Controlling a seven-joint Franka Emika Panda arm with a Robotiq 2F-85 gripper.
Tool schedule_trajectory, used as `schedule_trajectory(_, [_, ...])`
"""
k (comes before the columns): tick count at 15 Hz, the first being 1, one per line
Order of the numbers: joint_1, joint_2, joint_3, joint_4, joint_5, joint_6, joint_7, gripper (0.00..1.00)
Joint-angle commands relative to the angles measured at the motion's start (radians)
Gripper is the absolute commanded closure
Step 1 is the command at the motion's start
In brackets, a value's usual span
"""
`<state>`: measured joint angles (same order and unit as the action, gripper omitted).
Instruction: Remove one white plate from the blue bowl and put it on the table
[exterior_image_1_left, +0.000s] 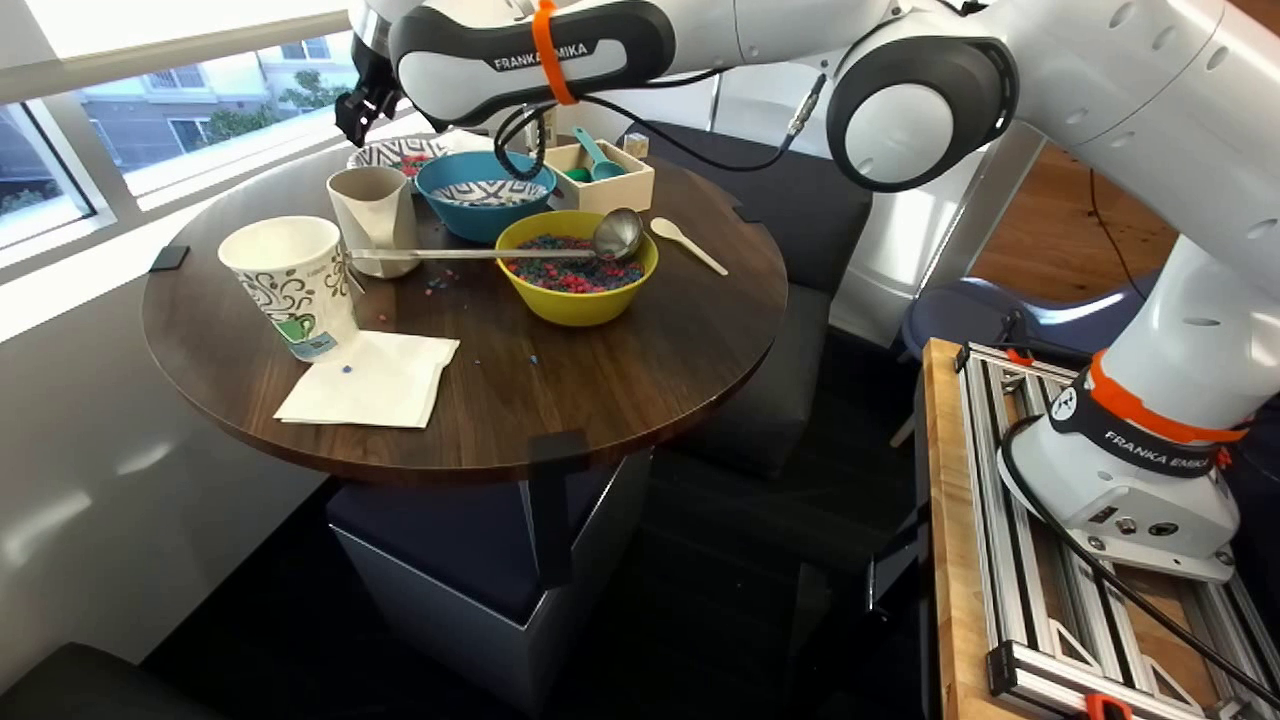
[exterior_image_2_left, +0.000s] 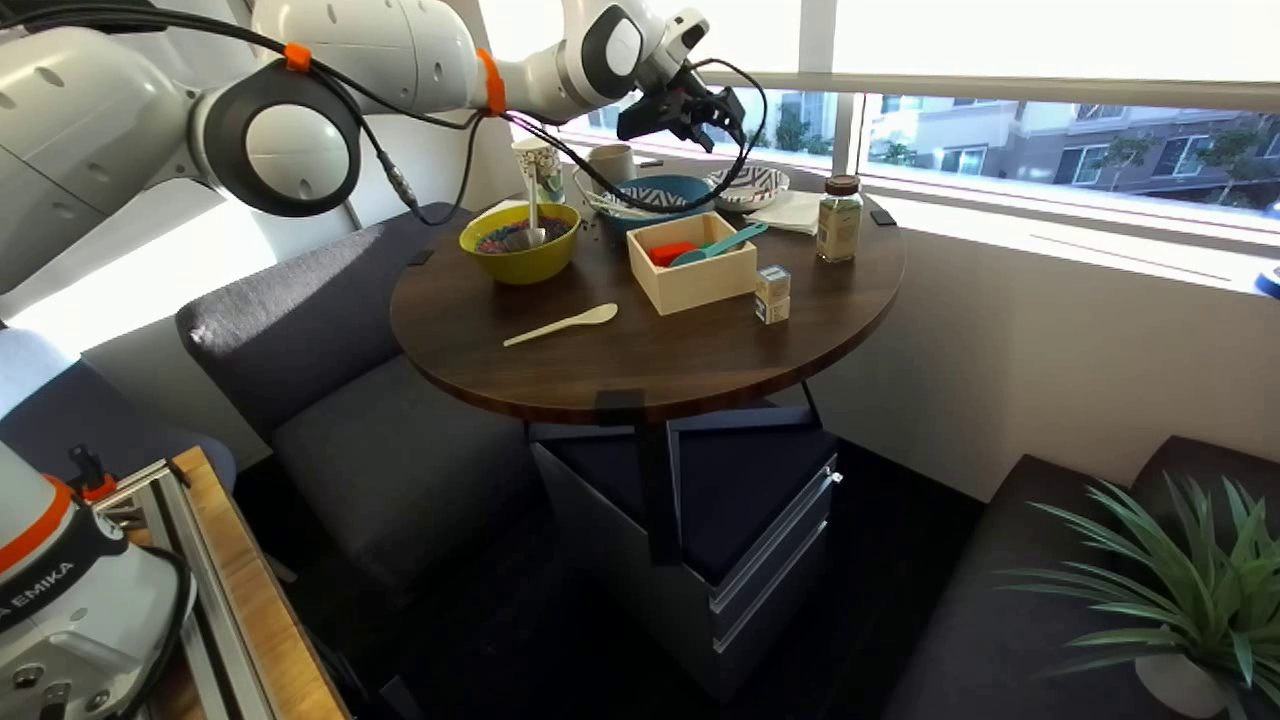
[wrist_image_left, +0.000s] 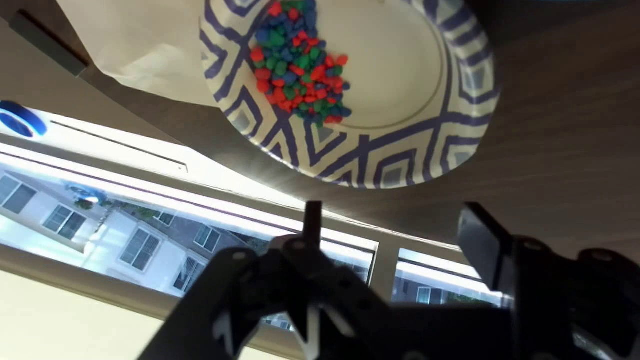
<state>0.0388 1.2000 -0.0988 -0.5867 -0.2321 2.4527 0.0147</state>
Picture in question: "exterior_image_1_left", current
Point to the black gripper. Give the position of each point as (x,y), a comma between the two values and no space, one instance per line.
(368,97)

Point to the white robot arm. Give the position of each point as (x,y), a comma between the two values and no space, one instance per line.
(1178,101)

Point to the blue bowl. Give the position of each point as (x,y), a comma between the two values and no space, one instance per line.
(477,197)

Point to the yellow bowl with beads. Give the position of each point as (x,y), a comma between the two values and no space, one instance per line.
(575,295)

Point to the beige paper cup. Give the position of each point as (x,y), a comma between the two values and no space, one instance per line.
(376,219)

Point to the patterned paper cup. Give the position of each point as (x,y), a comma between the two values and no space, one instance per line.
(295,270)

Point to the teal tool in box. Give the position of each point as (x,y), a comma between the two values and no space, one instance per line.
(601,164)

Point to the light wooden box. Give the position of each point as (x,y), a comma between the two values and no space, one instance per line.
(578,190)

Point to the small black phone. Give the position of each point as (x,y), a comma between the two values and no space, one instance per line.
(169,256)

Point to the white paper napkin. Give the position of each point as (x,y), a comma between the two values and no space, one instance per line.
(368,383)

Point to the metal ladle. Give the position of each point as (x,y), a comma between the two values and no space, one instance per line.
(612,239)

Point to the round dark wooden table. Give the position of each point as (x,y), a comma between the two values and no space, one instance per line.
(523,400)

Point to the wooden spoon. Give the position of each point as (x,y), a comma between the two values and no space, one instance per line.
(670,230)

